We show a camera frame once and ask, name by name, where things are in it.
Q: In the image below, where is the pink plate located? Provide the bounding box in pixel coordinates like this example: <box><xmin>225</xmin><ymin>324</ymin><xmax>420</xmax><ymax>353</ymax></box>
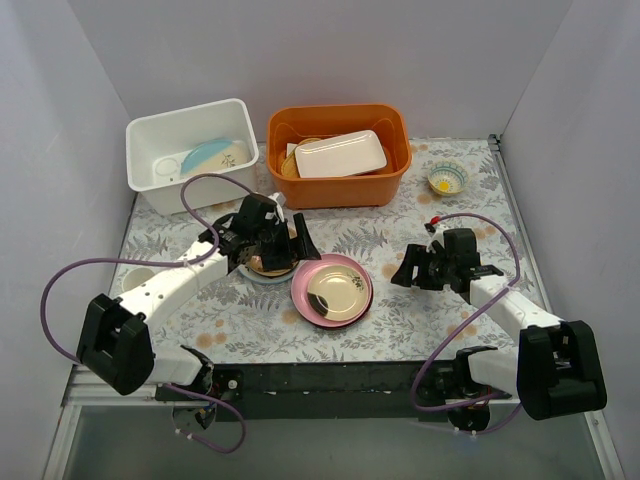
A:
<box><xmin>291</xmin><ymin>254</ymin><xmax>372</xmax><ymax>329</ymax></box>

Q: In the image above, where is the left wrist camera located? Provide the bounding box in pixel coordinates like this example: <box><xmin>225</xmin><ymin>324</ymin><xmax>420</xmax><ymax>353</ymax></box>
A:
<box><xmin>266</xmin><ymin>192</ymin><xmax>286</xmax><ymax>223</ymax></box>

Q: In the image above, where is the white ceramic mug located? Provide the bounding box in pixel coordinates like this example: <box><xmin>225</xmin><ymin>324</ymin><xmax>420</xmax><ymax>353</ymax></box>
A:
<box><xmin>121</xmin><ymin>267</ymin><xmax>155</xmax><ymax>293</ymax></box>

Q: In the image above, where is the orange plastic bin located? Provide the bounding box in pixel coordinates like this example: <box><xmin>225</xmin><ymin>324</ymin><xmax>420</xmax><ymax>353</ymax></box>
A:
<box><xmin>265</xmin><ymin>104</ymin><xmax>412</xmax><ymax>210</ymax></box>

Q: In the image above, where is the floral table mat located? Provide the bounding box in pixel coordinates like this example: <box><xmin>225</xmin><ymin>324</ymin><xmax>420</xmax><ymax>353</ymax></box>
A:
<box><xmin>152</xmin><ymin>139</ymin><xmax>544</xmax><ymax>363</ymax></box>

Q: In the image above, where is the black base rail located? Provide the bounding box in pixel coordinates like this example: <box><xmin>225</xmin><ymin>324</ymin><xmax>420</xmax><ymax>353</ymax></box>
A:
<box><xmin>209</xmin><ymin>361</ymin><xmax>448</xmax><ymax>422</ymax></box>

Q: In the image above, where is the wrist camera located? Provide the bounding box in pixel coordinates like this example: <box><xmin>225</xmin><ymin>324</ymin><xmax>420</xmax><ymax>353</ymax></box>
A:
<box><xmin>424</xmin><ymin>216</ymin><xmax>445</xmax><ymax>248</ymax></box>
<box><xmin>266</xmin><ymin>192</ymin><xmax>286</xmax><ymax>223</ymax></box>

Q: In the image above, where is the blue and cream plate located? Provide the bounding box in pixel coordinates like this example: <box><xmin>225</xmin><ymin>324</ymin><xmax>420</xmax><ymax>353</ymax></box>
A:
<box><xmin>180</xmin><ymin>138</ymin><xmax>250</xmax><ymax>177</ymax></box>

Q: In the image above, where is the cream plate with black mark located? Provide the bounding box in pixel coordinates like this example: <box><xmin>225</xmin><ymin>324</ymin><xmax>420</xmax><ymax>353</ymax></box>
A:
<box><xmin>306</xmin><ymin>265</ymin><xmax>370</xmax><ymax>322</ymax></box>

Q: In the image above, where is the dark red rimmed plate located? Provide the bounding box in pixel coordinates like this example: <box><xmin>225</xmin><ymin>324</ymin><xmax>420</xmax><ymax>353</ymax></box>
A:
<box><xmin>361</xmin><ymin>281</ymin><xmax>374</xmax><ymax>316</ymax></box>

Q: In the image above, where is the patterned small bowl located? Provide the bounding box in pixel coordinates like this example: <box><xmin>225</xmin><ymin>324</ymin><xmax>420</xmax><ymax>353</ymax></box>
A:
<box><xmin>427</xmin><ymin>160</ymin><xmax>469</xmax><ymax>196</ymax></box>

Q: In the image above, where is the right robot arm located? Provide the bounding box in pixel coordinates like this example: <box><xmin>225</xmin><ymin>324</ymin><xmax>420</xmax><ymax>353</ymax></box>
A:
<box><xmin>391</xmin><ymin>228</ymin><xmax>607</xmax><ymax>420</ymax></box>

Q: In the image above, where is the brown glossy small plate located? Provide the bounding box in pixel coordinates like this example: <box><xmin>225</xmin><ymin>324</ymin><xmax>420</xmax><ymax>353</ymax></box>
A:
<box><xmin>248</xmin><ymin>256</ymin><xmax>298</xmax><ymax>278</ymax></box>

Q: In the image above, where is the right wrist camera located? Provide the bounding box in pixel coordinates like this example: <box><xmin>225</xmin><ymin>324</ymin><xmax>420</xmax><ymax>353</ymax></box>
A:
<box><xmin>424</xmin><ymin>216</ymin><xmax>445</xmax><ymax>248</ymax></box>

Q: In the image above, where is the tan round plate in bin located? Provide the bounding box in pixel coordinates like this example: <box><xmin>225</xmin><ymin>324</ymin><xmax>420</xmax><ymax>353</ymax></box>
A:
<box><xmin>278</xmin><ymin>138</ymin><xmax>319</xmax><ymax>178</ymax></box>

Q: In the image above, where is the white plastic bin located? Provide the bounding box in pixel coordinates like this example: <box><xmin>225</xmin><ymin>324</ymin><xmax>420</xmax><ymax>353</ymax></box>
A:
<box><xmin>126</xmin><ymin>98</ymin><xmax>259</xmax><ymax>215</ymax></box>

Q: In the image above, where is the white rectangular tray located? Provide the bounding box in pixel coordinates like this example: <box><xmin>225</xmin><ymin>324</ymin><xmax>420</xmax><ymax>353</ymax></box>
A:
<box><xmin>293</xmin><ymin>130</ymin><xmax>387</xmax><ymax>179</ymax></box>

